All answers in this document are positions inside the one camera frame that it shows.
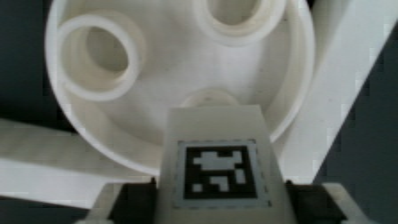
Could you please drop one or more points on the white round stool seat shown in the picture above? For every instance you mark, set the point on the white round stool seat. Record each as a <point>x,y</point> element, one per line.
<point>148,55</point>

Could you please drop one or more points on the white stool leg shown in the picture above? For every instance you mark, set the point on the white stool leg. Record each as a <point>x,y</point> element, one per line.
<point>221,185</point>

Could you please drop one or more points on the white front fence rail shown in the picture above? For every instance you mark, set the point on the white front fence rail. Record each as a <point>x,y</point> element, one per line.
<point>54,169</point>

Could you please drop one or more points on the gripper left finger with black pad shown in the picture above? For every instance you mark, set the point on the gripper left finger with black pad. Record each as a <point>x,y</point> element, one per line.
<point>125,204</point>

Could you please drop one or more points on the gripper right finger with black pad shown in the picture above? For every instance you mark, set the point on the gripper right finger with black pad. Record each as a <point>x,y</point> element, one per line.
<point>324,204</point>

